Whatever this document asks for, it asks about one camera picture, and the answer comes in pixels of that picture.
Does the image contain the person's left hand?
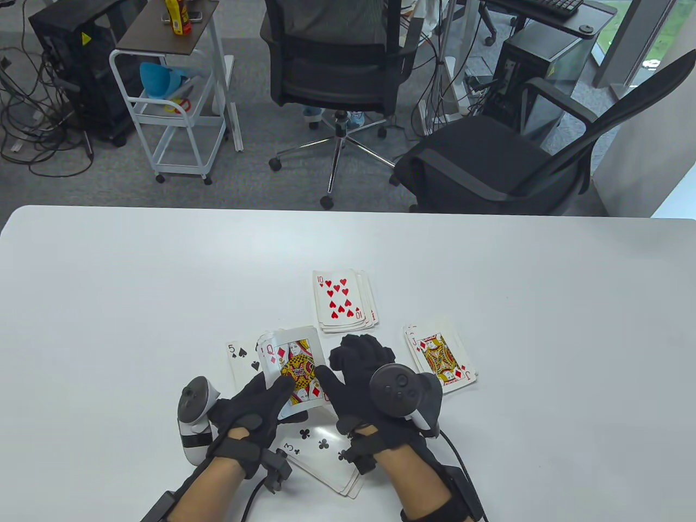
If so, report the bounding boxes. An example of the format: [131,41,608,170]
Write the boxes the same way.
[207,372,309,479]

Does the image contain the person's right hand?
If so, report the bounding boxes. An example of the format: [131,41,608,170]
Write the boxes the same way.
[314,334,437,456]

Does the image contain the five of spades playing card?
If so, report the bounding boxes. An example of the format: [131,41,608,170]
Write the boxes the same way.
[226,341,264,389]

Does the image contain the three of clubs playing card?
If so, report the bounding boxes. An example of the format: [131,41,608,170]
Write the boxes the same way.
[278,421,362,487]

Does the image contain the queen of diamonds playing card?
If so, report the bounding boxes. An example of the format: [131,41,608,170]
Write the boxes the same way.
[265,326,331,419]

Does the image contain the deck of playing cards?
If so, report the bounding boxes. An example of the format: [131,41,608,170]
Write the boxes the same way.
[256,325,331,420]

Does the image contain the pile of club playing cards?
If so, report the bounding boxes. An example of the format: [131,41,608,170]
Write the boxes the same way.
[277,421,365,500]

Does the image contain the pile of heart playing cards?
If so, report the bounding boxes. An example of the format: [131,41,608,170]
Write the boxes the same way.
[313,270,380,333]

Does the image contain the jack of diamonds playing card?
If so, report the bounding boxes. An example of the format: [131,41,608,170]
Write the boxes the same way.
[408,326,473,388]

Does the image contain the ten of hearts playing card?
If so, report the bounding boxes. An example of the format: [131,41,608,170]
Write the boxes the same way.
[313,272,364,328]

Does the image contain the pile of diamond playing cards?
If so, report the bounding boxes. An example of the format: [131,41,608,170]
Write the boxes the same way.
[403,318,478,395]

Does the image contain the person's right forearm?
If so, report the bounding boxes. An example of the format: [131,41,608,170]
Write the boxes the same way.
[375,446,463,522]

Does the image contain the person's left forearm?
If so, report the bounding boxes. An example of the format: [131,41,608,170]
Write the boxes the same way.
[170,457,245,522]

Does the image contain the grey white VR controller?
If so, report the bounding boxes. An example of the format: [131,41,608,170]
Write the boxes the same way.
[178,376,221,465]
[370,363,444,438]

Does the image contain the black mesh office chair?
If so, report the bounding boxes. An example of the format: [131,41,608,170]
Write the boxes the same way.
[260,0,422,210]
[393,49,696,215]

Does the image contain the white rolling cart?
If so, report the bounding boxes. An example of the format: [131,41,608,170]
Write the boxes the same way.
[116,0,244,153]
[109,48,228,185]

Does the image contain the white power strip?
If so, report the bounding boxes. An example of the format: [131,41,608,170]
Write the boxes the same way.
[461,73,494,100]

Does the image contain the blue plastic funnel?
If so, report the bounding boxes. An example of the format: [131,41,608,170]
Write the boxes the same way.
[139,61,188,100]

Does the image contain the white desk leg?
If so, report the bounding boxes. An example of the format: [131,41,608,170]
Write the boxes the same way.
[438,0,479,125]

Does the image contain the black glass computer tower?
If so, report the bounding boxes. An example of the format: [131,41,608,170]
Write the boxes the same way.
[481,22,596,139]

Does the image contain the yellow box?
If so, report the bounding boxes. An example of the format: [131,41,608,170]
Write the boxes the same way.
[165,0,192,36]

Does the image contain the black keyboard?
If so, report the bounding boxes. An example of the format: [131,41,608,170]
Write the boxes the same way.
[492,0,583,20]

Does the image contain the black desk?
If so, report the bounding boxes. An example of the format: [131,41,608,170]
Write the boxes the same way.
[487,0,618,39]

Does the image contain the glass window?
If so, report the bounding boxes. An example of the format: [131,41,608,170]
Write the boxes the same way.
[625,0,696,90]

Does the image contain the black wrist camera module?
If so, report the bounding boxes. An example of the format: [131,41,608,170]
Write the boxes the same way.
[337,439,378,475]
[260,449,293,494]

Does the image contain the black forearm strap with box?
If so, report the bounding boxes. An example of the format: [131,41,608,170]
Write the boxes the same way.
[141,491,176,522]
[401,467,484,522]

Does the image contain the hanging black cables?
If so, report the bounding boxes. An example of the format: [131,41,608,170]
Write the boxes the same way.
[400,0,493,136]

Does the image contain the tangle of black floor cables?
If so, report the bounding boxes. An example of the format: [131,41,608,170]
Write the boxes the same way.
[0,0,96,177]

